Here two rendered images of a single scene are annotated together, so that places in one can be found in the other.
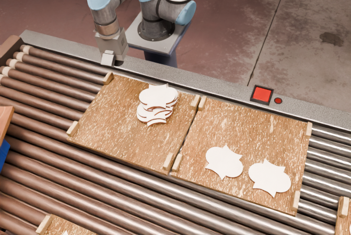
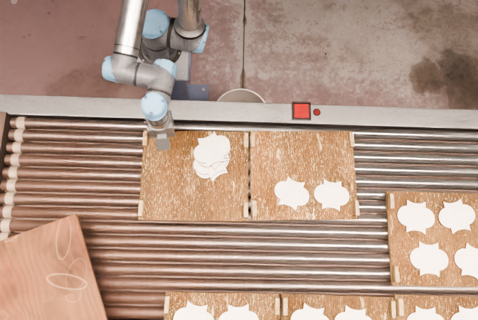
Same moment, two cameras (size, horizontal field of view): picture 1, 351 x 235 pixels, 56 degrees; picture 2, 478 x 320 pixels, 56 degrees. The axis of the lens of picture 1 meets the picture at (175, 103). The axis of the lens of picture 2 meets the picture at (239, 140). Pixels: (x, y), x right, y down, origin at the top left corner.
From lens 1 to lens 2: 0.85 m
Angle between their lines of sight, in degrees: 27
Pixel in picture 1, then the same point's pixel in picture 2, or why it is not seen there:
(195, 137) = (258, 176)
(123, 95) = (171, 153)
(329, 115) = (363, 114)
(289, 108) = (328, 117)
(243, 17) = not seen: outside the picture
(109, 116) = (168, 181)
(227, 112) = (278, 141)
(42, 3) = not seen: outside the picture
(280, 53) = not seen: outside the picture
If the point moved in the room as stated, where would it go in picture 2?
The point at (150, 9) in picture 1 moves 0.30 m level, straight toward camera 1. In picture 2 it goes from (158, 43) to (196, 108)
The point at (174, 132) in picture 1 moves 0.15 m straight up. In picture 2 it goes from (237, 178) to (240, 171)
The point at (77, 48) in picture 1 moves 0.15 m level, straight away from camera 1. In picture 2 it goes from (84, 105) to (58, 81)
